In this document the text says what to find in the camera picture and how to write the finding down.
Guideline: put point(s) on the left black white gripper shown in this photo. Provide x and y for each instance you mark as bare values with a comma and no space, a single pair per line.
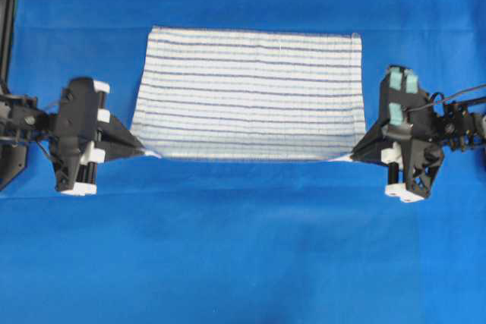
77,128

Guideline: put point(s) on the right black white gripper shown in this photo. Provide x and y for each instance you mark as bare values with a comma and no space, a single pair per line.
404,138

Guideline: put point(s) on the blue white striped towel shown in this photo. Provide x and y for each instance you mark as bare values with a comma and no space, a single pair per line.
239,95

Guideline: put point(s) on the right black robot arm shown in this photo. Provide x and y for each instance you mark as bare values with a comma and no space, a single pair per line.
457,127

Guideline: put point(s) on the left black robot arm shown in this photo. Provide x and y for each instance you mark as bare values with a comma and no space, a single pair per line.
22,124

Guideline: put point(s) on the blue table cloth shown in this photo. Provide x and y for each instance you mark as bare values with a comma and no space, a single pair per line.
180,242

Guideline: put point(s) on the black frame post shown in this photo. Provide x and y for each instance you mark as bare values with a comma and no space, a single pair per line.
8,10

